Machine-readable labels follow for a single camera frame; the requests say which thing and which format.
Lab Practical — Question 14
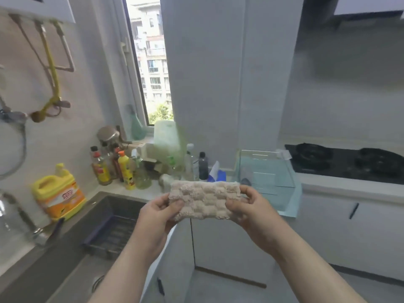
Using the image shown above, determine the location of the white base cabinet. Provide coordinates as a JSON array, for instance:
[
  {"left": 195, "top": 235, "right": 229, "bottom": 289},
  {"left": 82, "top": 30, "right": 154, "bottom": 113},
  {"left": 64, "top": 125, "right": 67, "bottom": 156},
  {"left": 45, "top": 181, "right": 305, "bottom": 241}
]
[{"left": 191, "top": 186, "right": 404, "bottom": 289}]

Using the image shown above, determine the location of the dark bottle black cap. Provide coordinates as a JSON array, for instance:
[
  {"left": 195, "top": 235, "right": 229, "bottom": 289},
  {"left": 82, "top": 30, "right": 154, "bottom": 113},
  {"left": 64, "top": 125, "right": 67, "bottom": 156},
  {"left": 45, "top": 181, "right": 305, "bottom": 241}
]
[{"left": 198, "top": 151, "right": 210, "bottom": 181}]

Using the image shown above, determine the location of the person's left forearm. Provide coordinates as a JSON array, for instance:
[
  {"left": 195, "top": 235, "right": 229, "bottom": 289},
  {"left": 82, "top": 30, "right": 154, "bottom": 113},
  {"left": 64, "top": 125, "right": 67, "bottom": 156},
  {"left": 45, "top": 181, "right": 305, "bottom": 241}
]
[{"left": 88, "top": 239, "right": 157, "bottom": 303}]

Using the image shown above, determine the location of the black burner grate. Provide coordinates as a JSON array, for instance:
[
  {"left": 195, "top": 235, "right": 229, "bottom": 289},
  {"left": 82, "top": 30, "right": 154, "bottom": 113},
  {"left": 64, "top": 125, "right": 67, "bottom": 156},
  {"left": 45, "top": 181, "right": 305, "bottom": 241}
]
[
  {"left": 355, "top": 147, "right": 404, "bottom": 174},
  {"left": 295, "top": 143, "right": 335, "bottom": 163}
]

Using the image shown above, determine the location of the dark blue sink rack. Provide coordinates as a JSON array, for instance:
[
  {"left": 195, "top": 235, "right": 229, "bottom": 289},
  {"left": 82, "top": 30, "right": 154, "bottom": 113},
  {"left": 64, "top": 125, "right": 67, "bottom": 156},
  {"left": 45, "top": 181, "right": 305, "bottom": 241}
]
[{"left": 82, "top": 213, "right": 140, "bottom": 261}]

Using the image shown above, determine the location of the pale green cutting board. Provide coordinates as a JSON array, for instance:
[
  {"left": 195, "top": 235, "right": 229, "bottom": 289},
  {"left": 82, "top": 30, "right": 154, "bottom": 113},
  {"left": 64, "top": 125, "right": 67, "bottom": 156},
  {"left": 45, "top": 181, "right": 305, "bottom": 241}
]
[{"left": 152, "top": 120, "right": 187, "bottom": 169}]

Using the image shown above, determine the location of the black gas stove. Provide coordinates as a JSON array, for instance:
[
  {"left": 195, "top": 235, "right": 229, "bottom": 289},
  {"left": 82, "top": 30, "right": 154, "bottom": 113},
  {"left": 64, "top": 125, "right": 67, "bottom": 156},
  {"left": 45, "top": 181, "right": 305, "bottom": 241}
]
[{"left": 284, "top": 143, "right": 404, "bottom": 186}]

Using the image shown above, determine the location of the beige knife block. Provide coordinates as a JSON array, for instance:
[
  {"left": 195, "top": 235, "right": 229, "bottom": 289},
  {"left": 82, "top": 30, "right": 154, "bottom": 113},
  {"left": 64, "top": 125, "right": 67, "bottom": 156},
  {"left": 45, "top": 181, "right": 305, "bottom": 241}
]
[{"left": 121, "top": 140, "right": 148, "bottom": 159}]

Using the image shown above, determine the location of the stainless steel pot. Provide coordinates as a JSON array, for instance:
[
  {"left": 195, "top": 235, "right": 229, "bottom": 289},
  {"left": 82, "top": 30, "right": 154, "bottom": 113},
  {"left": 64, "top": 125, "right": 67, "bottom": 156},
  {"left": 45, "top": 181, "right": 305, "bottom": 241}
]
[{"left": 96, "top": 125, "right": 121, "bottom": 146}]

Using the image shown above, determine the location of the green cap bottle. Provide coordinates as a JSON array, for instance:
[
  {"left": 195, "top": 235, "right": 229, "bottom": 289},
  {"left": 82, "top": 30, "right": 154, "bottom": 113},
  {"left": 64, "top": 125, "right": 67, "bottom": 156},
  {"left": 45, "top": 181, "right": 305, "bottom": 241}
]
[{"left": 166, "top": 155, "right": 184, "bottom": 181}]

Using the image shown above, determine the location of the clear plastic storage bin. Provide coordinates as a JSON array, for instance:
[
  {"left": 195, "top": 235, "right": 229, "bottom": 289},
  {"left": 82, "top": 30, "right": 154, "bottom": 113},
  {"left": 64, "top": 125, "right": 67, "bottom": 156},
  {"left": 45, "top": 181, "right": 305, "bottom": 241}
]
[{"left": 234, "top": 149, "right": 296, "bottom": 197}]

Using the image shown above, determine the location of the yellow detergent bottle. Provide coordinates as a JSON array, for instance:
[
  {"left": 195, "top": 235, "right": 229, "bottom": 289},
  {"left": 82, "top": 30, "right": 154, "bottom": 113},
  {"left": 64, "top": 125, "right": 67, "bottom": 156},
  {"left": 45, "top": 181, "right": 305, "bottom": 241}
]
[{"left": 31, "top": 163, "right": 87, "bottom": 222}]

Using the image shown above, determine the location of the person's left hand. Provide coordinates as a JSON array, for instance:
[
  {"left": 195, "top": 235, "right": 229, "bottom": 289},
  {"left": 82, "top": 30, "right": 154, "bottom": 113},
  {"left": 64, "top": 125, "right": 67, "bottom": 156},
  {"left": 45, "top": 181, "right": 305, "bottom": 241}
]
[{"left": 129, "top": 192, "right": 185, "bottom": 262}]

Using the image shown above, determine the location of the green glass bottle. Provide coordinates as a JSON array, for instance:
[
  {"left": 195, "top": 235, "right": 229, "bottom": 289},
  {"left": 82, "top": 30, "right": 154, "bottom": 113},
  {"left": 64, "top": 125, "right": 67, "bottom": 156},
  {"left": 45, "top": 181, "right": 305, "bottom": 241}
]
[{"left": 127, "top": 105, "right": 147, "bottom": 141}]

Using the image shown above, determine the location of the chrome kitchen faucet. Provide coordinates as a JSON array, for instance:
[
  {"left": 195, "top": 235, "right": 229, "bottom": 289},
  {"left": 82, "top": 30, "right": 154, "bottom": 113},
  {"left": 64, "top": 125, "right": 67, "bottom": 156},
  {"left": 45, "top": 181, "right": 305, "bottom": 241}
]
[{"left": 0, "top": 189, "right": 66, "bottom": 248}]

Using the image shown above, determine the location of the blue white plastic packet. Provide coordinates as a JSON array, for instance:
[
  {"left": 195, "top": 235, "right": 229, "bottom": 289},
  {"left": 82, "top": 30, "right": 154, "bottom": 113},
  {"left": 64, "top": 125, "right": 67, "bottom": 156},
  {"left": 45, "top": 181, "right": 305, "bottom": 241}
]
[{"left": 207, "top": 160, "right": 228, "bottom": 184}]

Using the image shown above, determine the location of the beige fluffy towel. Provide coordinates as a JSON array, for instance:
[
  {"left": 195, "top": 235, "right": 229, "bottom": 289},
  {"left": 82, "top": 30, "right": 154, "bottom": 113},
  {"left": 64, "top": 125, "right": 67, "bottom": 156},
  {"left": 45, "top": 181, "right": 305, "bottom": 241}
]
[{"left": 168, "top": 180, "right": 242, "bottom": 222}]

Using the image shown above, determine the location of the yellow squeeze bottle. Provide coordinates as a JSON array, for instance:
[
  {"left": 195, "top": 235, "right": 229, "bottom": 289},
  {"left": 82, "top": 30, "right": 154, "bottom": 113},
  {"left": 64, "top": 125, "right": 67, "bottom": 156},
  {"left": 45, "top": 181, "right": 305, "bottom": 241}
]
[{"left": 117, "top": 150, "right": 137, "bottom": 191}]

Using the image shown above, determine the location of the range hood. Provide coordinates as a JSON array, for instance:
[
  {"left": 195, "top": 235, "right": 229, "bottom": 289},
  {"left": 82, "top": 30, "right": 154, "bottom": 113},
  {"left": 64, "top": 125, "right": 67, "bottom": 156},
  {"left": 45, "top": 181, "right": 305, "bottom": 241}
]
[{"left": 301, "top": 0, "right": 404, "bottom": 30}]

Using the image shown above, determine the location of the person's right hand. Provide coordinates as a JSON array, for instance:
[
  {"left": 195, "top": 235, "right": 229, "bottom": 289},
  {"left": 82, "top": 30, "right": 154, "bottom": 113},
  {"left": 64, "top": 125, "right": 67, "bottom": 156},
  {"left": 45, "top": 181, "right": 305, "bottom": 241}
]
[{"left": 225, "top": 184, "right": 295, "bottom": 253}]

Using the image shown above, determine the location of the grey corrugated pipe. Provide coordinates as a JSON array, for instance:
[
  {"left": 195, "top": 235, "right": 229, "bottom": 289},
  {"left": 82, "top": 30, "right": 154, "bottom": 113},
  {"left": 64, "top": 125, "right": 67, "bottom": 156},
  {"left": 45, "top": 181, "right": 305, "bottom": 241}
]
[
  {"left": 50, "top": 20, "right": 76, "bottom": 73},
  {"left": 8, "top": 14, "right": 56, "bottom": 89}
]

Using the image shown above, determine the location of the grey braided faucet hose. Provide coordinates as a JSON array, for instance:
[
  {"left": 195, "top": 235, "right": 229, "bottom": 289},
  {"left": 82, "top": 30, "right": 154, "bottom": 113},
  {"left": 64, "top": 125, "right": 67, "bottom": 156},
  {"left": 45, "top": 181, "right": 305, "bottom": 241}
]
[{"left": 0, "top": 121, "right": 28, "bottom": 181}]

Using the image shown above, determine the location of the clear bottle white cap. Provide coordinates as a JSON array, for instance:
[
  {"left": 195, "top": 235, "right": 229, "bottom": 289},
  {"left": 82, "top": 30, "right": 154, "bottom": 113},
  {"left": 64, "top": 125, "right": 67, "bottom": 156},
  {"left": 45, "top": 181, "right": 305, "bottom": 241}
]
[{"left": 184, "top": 143, "right": 200, "bottom": 182}]

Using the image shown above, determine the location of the grey kitchen sink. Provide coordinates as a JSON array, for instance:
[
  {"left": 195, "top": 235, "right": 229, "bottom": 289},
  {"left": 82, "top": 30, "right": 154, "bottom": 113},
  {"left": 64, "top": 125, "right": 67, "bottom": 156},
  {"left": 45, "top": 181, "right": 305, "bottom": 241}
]
[{"left": 0, "top": 191, "right": 151, "bottom": 303}]

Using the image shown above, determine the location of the person's right forearm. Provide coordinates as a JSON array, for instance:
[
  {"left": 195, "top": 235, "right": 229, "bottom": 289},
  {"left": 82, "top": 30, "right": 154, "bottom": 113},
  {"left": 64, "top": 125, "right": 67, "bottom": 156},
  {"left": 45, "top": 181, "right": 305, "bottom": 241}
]
[{"left": 273, "top": 229, "right": 367, "bottom": 303}]

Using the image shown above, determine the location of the yellow gas hose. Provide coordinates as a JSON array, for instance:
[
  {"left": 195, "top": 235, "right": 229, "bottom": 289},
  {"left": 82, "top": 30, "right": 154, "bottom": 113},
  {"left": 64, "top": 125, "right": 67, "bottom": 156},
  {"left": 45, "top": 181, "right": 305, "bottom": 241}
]
[{"left": 29, "top": 23, "right": 63, "bottom": 123}]

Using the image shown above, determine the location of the window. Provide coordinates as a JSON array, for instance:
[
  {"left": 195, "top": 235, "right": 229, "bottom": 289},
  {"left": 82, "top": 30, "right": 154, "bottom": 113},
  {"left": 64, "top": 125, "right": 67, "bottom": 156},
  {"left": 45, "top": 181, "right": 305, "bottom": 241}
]
[{"left": 112, "top": 0, "right": 174, "bottom": 127}]

